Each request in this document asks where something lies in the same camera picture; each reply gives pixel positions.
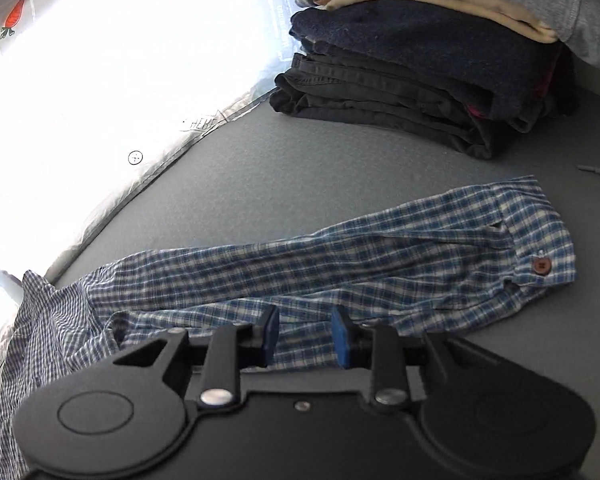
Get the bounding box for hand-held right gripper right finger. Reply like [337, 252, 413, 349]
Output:
[331, 305, 503, 407]

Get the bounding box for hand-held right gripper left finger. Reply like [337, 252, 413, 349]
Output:
[112, 305, 281, 408]

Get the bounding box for blue plaid shirt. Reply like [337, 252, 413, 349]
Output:
[0, 175, 578, 461]

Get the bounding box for black folded pants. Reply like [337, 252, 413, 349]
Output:
[269, 52, 556, 161]

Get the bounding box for white printed curtain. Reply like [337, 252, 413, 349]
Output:
[0, 0, 313, 401]

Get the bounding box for navy folded sweater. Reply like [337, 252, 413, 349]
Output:
[289, 0, 576, 133]

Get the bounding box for beige folded garment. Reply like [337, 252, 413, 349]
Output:
[312, 0, 561, 45]

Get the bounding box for grey folded sweatshirt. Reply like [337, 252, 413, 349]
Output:
[296, 0, 600, 75]

